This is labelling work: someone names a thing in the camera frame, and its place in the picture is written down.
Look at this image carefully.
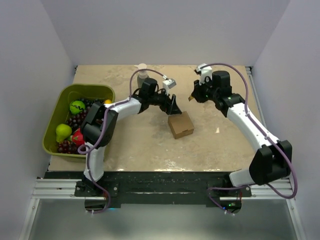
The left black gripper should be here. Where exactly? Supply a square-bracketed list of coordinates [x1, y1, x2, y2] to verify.
[148, 87, 182, 116]

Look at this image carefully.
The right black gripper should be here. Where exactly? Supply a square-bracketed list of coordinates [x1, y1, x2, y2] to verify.
[192, 76, 219, 104]

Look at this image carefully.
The brown cardboard express box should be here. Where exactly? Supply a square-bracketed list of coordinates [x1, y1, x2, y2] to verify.
[167, 111, 194, 139]

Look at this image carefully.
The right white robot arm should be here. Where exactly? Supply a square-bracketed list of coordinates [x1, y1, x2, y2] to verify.
[190, 67, 292, 197]

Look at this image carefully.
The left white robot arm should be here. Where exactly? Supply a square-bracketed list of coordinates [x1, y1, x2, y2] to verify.
[78, 78, 182, 196]

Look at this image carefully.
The grey pump bottle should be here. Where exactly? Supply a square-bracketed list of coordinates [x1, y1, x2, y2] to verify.
[135, 63, 149, 88]

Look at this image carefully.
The yellow lemon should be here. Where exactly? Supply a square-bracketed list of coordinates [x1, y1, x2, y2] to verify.
[104, 99, 113, 105]

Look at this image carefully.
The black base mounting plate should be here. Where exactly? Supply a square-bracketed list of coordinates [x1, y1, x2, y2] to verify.
[74, 171, 252, 213]

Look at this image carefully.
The green tennis ball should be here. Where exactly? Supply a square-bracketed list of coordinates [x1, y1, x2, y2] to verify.
[69, 100, 86, 115]

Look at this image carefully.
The dark purple grape bunch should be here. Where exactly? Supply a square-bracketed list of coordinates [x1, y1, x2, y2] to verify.
[57, 98, 104, 155]

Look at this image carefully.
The red dragon fruit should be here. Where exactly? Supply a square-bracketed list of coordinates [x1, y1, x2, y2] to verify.
[71, 128, 85, 147]

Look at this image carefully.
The olive green plastic bin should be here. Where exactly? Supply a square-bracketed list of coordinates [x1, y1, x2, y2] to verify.
[42, 84, 116, 163]

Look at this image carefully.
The green pear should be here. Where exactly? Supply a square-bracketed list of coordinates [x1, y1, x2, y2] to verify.
[55, 123, 72, 143]

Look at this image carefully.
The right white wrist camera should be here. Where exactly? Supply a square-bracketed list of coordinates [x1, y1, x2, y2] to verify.
[194, 63, 213, 85]

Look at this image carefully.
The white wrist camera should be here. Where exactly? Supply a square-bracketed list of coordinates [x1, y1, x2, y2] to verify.
[194, 63, 213, 85]
[162, 78, 177, 96]

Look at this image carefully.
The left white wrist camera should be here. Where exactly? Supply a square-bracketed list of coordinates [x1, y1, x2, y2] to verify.
[162, 78, 177, 96]

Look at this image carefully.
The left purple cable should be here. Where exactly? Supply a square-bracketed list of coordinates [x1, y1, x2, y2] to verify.
[77, 68, 171, 213]

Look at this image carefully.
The purple cable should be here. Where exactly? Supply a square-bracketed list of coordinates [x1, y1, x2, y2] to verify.
[197, 62, 298, 216]
[77, 68, 171, 213]

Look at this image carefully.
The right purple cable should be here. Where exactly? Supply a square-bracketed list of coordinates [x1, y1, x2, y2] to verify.
[197, 62, 298, 216]

